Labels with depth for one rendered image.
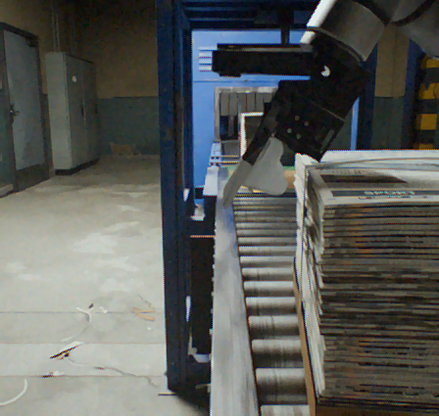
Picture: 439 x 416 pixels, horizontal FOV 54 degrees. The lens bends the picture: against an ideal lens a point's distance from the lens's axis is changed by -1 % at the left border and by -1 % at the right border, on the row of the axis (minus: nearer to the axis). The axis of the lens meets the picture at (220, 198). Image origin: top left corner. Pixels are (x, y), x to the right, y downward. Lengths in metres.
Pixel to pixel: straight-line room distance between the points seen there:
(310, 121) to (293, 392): 0.30
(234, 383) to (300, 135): 0.28
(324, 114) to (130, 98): 8.70
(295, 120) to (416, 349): 0.26
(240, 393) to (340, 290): 0.19
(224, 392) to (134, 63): 8.80
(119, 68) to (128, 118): 1.02
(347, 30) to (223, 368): 0.40
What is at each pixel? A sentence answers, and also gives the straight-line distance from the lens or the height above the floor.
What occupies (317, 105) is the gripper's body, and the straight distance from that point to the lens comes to 0.48.
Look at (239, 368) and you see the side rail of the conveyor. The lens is 0.54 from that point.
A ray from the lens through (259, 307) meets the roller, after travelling 0.69.
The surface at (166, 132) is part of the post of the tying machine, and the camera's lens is 1.52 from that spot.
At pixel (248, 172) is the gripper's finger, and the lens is 0.46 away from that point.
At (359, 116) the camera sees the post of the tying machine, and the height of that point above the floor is 1.05.
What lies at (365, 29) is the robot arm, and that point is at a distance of 0.50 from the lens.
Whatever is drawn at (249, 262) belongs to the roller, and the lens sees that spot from 0.87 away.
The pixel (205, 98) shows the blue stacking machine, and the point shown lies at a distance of 3.83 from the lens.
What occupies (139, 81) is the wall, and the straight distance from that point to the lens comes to 9.12.
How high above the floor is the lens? 1.10
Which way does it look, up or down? 12 degrees down
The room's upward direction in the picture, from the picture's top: straight up
